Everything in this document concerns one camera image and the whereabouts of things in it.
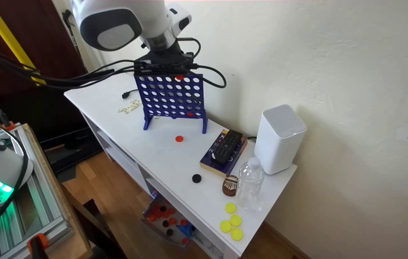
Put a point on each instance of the black remote control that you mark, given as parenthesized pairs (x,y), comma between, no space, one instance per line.
(226,148)

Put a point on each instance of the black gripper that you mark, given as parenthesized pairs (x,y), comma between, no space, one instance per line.
(166,62)

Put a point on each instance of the white speaker box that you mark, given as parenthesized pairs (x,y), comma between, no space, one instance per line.
(279,138)

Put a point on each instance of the clear plastic bottle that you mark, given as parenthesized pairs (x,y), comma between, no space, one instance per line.
(251,181)

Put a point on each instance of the yellow game disc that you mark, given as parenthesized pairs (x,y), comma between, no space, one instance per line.
(231,207)
(226,226)
(236,234)
(235,220)

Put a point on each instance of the blue connect four grid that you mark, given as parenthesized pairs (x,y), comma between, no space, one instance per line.
(163,95)

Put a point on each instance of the game box on floor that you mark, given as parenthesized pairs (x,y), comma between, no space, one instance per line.
(167,221)

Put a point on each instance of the black game disc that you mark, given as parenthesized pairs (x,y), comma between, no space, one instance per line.
(196,178)

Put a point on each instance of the purple paperback book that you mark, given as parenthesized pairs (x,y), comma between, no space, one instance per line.
(222,168)

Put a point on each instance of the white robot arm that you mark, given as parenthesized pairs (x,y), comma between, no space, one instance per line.
(111,24)

